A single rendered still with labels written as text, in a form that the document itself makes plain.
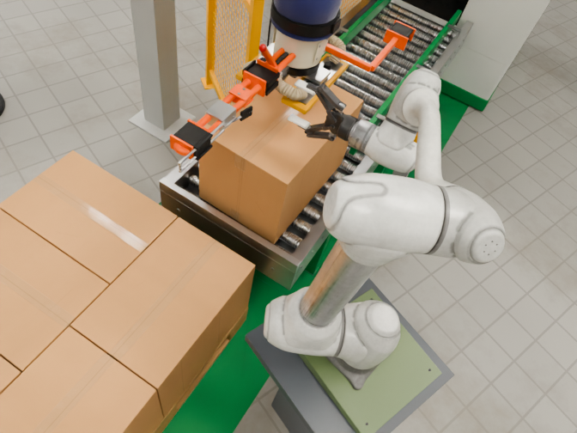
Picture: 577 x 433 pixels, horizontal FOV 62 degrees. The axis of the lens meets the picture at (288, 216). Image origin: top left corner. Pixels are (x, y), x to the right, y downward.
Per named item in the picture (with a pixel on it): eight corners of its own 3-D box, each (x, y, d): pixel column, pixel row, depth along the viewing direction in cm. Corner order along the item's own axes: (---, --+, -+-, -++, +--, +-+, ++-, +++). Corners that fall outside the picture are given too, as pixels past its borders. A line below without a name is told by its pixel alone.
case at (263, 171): (274, 125, 243) (286, 58, 211) (341, 163, 234) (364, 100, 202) (198, 197, 210) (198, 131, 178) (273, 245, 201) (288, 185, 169)
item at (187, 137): (189, 131, 137) (189, 118, 133) (210, 143, 135) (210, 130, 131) (170, 148, 132) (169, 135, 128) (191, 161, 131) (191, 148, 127)
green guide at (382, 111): (452, 20, 328) (458, 8, 321) (466, 27, 326) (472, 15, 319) (348, 153, 238) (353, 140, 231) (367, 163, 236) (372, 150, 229)
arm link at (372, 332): (385, 374, 146) (416, 350, 129) (328, 367, 143) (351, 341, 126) (381, 324, 156) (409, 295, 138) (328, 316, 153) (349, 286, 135)
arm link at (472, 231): (486, 184, 97) (423, 172, 95) (535, 219, 80) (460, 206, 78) (464, 241, 101) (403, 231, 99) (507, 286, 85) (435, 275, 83)
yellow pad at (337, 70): (325, 56, 184) (328, 45, 180) (348, 67, 182) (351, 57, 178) (280, 102, 165) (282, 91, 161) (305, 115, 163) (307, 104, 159)
